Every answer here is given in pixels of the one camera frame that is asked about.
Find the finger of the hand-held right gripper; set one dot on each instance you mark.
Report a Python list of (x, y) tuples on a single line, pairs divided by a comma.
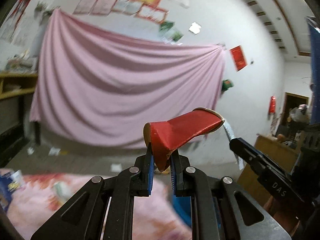
[(252, 160), (261, 153)]

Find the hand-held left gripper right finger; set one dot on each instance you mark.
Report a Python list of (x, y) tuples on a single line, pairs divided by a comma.
[(173, 180)]

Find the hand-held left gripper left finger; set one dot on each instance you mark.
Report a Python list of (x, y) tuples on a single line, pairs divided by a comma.
[(150, 177)]

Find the blue plastic bucket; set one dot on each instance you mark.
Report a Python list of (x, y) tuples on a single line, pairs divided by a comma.
[(182, 210)]

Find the red snack packet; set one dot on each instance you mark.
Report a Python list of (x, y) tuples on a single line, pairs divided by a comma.
[(182, 130)]

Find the person's right hand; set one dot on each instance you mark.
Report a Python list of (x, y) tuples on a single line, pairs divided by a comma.
[(282, 212)]

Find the wooden cabinet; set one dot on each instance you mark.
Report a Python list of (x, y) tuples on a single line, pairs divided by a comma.
[(270, 152)]

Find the square white paper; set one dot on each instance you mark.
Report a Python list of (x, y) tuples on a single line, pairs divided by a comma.
[(116, 167)]

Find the red hanging ornament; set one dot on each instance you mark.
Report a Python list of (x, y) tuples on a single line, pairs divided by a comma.
[(272, 104)]

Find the cluttered doorway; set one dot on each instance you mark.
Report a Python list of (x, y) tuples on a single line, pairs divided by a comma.
[(295, 115)]

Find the green hanging ornament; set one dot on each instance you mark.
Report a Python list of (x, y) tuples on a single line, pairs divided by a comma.
[(227, 84)]

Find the green white packet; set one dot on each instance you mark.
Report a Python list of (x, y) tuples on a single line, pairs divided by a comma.
[(61, 191)]

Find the white paper scrap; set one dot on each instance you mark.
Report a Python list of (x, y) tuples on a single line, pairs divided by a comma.
[(54, 151), (30, 150)]

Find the pink hanging cloth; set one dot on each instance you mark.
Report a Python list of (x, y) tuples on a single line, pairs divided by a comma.
[(112, 80)]

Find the pink floral blanket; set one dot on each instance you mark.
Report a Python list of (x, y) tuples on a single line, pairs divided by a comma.
[(37, 220)]

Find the dark table leg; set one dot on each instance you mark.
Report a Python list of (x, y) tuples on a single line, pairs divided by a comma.
[(38, 132)]

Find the blue snack packet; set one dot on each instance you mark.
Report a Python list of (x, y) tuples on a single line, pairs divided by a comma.
[(8, 187)]

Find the wooden shelf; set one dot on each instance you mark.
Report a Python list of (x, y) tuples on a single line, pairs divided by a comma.
[(15, 85)]

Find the clutter on shelf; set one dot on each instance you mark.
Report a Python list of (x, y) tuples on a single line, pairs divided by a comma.
[(21, 63)]

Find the red wall poster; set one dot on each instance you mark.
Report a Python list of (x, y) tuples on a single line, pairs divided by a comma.
[(238, 57)]

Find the white wall paper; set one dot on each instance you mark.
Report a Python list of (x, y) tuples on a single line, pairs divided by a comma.
[(195, 27)]

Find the green wall pictures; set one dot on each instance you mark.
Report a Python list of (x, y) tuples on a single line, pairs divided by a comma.
[(171, 31)]

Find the row of wall certificates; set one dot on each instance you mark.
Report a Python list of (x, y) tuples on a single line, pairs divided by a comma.
[(130, 0)]

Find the wall papers with red strips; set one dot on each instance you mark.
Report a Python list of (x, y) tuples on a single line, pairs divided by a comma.
[(15, 17)]

